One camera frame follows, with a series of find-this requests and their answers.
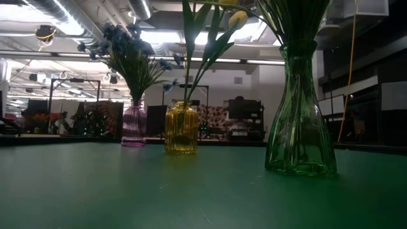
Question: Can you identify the yellow ribbed glass vase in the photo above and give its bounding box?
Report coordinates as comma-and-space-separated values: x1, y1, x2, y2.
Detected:
163, 99, 199, 155

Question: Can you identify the purple ribbed glass vase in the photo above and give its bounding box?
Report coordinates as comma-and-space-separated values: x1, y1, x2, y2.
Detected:
121, 99, 148, 148

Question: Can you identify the green glass vase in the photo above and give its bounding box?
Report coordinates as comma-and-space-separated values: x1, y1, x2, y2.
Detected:
264, 39, 338, 177

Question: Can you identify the red floral cloth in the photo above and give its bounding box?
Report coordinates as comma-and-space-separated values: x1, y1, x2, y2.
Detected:
197, 105, 230, 138

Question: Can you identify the black cabinet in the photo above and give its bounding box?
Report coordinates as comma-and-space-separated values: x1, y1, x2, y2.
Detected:
228, 97, 265, 141

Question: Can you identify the long ceiling light bar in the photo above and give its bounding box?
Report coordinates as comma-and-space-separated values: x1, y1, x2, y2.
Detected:
0, 50, 286, 67

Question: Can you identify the dark patterned panel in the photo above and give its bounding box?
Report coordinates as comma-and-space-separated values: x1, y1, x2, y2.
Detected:
71, 101, 124, 138

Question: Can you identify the green table mat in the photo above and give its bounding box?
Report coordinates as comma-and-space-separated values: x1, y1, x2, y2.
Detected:
0, 142, 407, 229

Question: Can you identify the black monitor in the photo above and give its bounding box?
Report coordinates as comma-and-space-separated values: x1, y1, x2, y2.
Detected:
25, 99, 49, 115

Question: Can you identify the black round ceiling device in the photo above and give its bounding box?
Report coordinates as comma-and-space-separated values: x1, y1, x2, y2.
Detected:
34, 24, 58, 43

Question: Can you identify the black gantry frame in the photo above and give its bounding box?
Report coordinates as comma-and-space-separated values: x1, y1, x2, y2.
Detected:
162, 83, 210, 108
49, 78, 101, 112

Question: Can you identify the smooth silver ceiling duct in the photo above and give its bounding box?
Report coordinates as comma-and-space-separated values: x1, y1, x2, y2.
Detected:
128, 0, 154, 21

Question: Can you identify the white wall board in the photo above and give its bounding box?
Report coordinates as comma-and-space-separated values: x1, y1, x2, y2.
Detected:
319, 94, 346, 117
380, 81, 407, 111

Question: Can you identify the black aluminium table frame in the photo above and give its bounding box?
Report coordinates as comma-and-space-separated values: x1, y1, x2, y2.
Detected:
0, 135, 407, 155

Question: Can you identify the ribbed silver ceiling duct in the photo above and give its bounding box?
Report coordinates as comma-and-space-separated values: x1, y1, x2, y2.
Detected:
25, 0, 147, 85

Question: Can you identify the yellow cable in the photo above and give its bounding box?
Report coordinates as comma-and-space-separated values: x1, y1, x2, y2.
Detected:
336, 0, 359, 144

